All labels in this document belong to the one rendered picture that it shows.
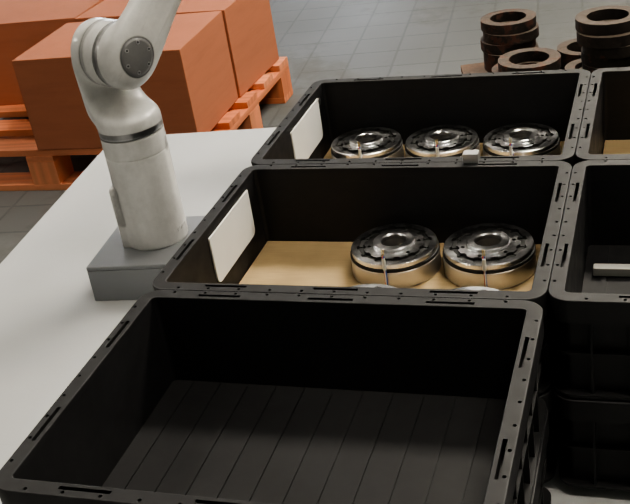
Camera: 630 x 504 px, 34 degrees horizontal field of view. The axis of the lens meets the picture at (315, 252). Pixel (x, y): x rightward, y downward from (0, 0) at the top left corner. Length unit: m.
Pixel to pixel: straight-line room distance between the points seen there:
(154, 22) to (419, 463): 0.75
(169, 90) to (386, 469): 2.68
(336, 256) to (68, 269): 0.55
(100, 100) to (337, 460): 0.72
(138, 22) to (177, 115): 2.11
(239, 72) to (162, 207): 2.43
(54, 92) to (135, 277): 2.23
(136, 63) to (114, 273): 0.31
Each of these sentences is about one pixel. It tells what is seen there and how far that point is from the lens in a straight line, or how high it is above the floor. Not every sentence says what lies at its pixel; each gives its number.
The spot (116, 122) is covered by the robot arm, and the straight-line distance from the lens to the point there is 1.47.
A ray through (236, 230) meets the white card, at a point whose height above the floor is 0.89.
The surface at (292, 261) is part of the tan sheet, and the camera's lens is 1.28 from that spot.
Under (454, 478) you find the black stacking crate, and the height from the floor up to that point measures 0.83.
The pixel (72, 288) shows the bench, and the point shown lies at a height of 0.70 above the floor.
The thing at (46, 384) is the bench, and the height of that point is 0.70.
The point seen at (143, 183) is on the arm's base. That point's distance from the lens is 1.50.
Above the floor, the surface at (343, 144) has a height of 0.86.
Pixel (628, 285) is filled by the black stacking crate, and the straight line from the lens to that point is 1.17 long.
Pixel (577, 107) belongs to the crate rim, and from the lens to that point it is 1.37.
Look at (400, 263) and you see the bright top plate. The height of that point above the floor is 0.86.
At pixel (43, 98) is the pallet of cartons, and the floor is 0.35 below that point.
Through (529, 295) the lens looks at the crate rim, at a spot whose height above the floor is 0.93.
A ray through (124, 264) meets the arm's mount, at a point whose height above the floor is 0.76.
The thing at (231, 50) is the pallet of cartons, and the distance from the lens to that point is 3.87.
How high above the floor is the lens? 1.44
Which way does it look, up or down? 28 degrees down
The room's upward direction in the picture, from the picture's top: 10 degrees counter-clockwise
